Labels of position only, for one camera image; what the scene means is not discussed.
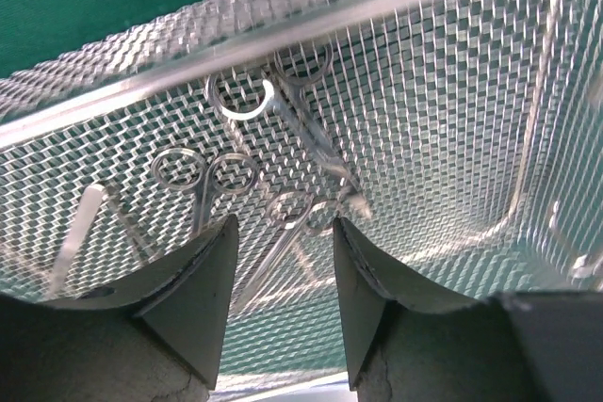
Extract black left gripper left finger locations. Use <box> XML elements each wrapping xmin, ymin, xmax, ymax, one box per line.
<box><xmin>1</xmin><ymin>216</ymin><xmax>239</xmax><ymax>401</ymax></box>

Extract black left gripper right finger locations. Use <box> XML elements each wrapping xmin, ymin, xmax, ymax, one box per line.
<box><xmin>333</xmin><ymin>217</ymin><xmax>602</xmax><ymax>401</ymax></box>

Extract steel surgical forceps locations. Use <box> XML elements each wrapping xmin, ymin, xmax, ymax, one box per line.
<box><xmin>151</xmin><ymin>147</ymin><xmax>259</xmax><ymax>238</ymax></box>

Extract steel wire mesh tray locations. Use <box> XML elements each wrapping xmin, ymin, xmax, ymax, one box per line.
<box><xmin>1</xmin><ymin>0</ymin><xmax>602</xmax><ymax>399</ymax></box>

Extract steel surgical scissors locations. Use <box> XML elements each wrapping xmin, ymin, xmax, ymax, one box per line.
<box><xmin>205</xmin><ymin>44</ymin><xmax>373</xmax><ymax>219</ymax></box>

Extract steel tweezers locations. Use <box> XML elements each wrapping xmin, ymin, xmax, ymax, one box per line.
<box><xmin>45</xmin><ymin>184</ymin><xmax>106</xmax><ymax>299</ymax></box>

